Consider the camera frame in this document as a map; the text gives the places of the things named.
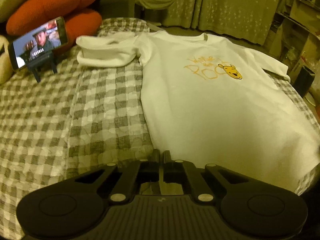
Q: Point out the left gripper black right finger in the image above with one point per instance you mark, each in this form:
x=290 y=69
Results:
x=188 y=176

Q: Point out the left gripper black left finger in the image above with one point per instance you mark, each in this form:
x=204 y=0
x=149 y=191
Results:
x=132 y=177

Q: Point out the white Pooh t-shirt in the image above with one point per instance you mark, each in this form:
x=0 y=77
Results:
x=208 y=100

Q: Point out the grey checkered bed quilt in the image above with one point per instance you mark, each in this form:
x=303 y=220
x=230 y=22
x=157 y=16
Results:
x=75 y=121

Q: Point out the black phone stand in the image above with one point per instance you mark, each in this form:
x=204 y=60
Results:
x=34 y=66

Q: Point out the black box on floor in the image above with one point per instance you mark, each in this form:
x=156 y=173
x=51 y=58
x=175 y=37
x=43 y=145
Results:
x=304 y=81

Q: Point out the smartphone playing video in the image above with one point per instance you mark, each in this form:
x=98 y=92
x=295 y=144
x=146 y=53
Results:
x=32 y=45

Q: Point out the white flower plush cushion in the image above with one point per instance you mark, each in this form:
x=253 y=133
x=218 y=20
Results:
x=6 y=69

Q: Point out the grey garment on chair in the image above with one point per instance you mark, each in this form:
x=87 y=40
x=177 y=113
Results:
x=154 y=4

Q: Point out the wooden shelf unit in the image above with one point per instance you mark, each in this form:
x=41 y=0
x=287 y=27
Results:
x=294 y=36

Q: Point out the grey star curtain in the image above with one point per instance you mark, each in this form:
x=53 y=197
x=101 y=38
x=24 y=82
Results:
x=245 y=19

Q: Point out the red knitted cushion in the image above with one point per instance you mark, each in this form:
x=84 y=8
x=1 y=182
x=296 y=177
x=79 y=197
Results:
x=79 y=18

